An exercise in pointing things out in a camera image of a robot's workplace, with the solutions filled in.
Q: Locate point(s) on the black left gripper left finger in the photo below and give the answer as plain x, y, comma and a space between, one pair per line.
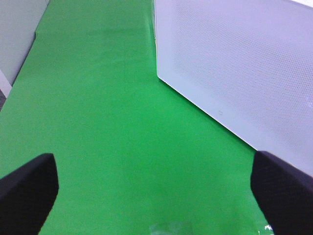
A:
27, 196

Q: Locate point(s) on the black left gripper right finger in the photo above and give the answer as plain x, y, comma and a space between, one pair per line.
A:
283, 193

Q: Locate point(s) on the white microwave oven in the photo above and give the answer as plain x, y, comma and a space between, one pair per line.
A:
154, 28

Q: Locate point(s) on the white microwave door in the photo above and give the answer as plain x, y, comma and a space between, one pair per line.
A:
246, 63

